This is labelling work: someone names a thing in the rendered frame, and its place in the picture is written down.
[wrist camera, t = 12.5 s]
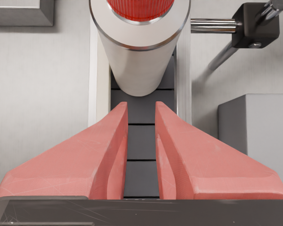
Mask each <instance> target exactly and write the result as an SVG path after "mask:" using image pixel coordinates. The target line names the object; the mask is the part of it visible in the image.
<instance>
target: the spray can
mask: <svg viewBox="0 0 283 226"><path fill-rule="evenodd" d="M190 8H191V0H89V9H90V13H91V16H92V19H93V22H94V24H95V26H96V28H97V31H98V33H99V36H100V39H101V41H102V45H103V47H104V50H105V52H106V55H107V58H108V61H109V63H110V66H111V69H112V72H113V74H114V77H115V81H116V83H117V85H118V87H119V88H120V90H121V91H123V92H124V93H125V94H127V95H129V96H133V97H144V96H148V95H150V94H151V93H153V92H154V91H155V90H156V89H157V88H158V86H159V85H160V83H161V80H162V77H163V75H164V72H165V70H166V68H167V65H168V63H169V60H170V58H171V56H172V53H173V51H174V48H175V46H176V44H177V41H178V39H179V36H180V34H181V31H182V29H183V27H184V26H185V24H186V22H187V19H188V16H189V14H190Z"/></svg>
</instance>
